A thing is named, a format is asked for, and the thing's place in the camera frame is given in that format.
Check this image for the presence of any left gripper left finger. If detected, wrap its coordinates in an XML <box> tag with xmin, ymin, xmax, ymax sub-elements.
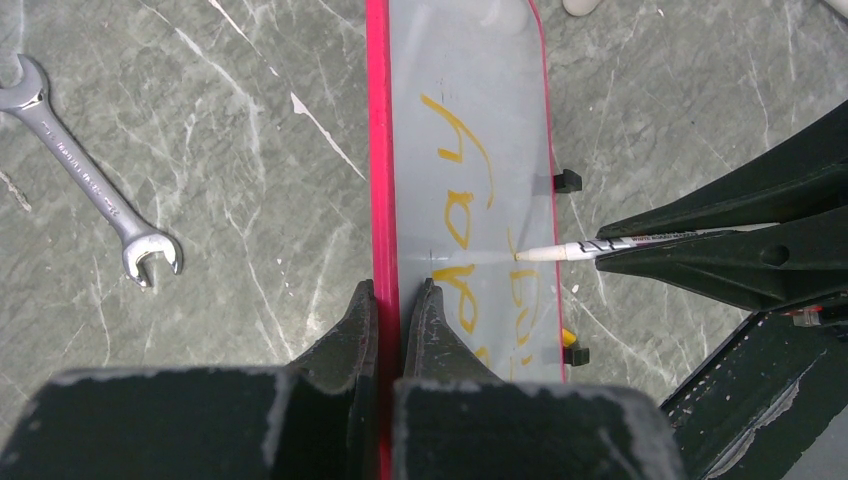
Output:
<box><xmin>1</xmin><ymin>281</ymin><xmax>379</xmax><ymax>479</ymax></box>

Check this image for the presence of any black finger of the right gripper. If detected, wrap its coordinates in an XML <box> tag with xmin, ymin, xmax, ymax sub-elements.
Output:
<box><xmin>595</xmin><ymin>206</ymin><xmax>847</xmax><ymax>312</ymax></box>
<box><xmin>597</xmin><ymin>103</ymin><xmax>847</xmax><ymax>238</ymax></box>

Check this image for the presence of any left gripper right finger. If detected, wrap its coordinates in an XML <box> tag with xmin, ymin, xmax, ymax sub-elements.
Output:
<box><xmin>392</xmin><ymin>280</ymin><xmax>685</xmax><ymax>479</ymax></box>

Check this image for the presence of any yellow marker cap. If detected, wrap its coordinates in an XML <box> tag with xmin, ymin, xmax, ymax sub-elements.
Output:
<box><xmin>561</xmin><ymin>328</ymin><xmax>577</xmax><ymax>349</ymax></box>

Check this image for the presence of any white marker pen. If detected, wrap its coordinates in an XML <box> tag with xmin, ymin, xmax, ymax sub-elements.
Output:
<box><xmin>514</xmin><ymin>223</ymin><xmax>776</xmax><ymax>262</ymax></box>

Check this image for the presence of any red-framed whiteboard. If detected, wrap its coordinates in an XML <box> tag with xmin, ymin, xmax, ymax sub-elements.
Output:
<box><xmin>365</xmin><ymin>1</ymin><xmax>566</xmax><ymax>479</ymax></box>

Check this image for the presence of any silver wrench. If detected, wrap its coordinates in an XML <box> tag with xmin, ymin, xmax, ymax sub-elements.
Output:
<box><xmin>1</xmin><ymin>53</ymin><xmax>183</xmax><ymax>288</ymax></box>

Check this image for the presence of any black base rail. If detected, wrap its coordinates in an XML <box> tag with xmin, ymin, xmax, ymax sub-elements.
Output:
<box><xmin>661</xmin><ymin>313</ymin><xmax>847</xmax><ymax>479</ymax></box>

